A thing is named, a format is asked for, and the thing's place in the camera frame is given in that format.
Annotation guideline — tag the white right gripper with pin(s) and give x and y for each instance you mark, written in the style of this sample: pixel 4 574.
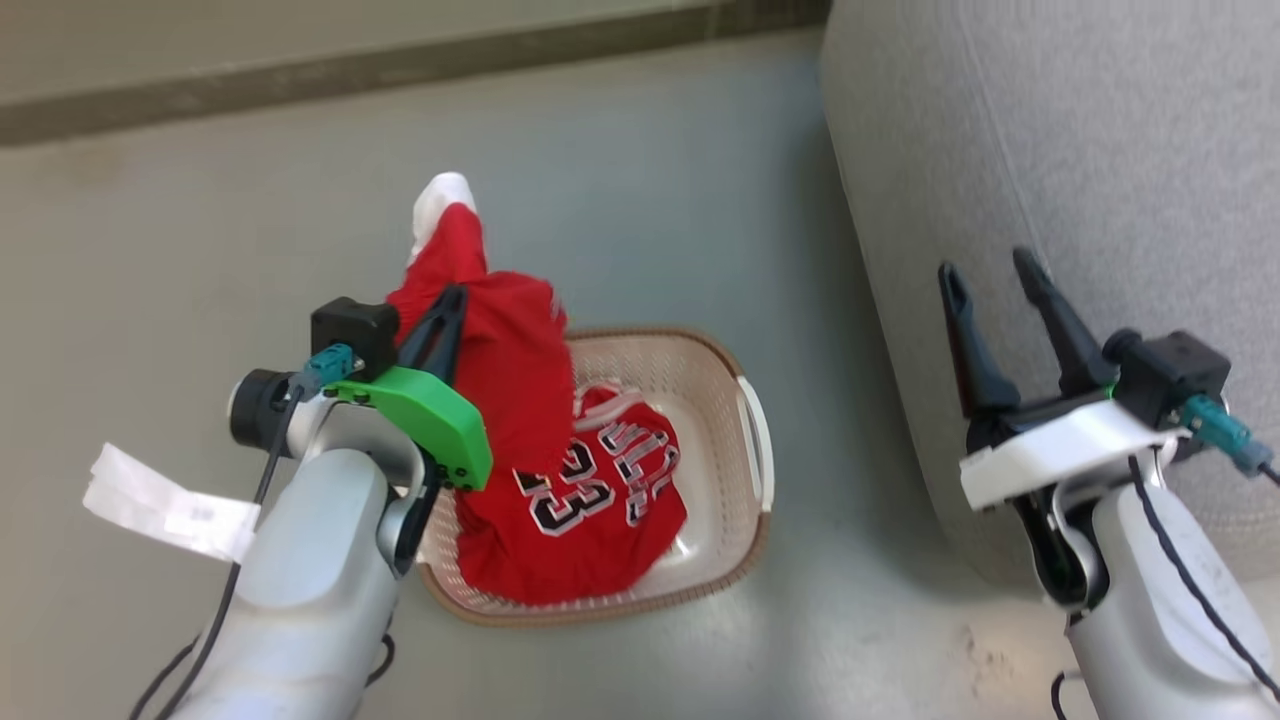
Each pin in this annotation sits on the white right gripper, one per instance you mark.
pixel 1060 445

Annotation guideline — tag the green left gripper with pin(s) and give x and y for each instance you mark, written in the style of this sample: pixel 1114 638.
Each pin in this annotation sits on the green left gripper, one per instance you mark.
pixel 440 420

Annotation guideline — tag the red shorts with white trim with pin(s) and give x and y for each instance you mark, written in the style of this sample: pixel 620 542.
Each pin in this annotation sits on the red shorts with white trim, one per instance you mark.
pixel 500 340

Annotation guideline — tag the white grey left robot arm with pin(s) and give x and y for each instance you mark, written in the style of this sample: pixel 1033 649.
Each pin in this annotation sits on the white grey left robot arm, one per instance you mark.
pixel 310 580

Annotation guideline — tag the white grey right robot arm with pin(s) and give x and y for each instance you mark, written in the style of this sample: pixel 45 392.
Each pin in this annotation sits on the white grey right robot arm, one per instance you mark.
pixel 1150 620

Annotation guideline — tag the beige perforated laundry basket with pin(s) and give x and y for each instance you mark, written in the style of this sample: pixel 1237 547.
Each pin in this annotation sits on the beige perforated laundry basket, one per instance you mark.
pixel 705 400

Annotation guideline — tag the red jersey number 23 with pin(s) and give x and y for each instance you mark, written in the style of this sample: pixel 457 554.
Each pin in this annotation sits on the red jersey number 23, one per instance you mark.
pixel 590 540

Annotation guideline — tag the white tape label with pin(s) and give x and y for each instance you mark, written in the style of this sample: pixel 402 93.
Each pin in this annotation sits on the white tape label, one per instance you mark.
pixel 160 505

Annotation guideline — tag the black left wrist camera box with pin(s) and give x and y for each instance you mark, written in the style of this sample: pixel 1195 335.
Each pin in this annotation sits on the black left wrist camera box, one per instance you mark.
pixel 352 328

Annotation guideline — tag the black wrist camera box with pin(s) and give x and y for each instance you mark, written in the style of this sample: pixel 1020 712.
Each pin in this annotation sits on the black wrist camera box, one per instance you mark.
pixel 1170 375
pixel 352 328

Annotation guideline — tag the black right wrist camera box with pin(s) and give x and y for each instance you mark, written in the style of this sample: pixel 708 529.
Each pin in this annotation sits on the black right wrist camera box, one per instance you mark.
pixel 1170 375

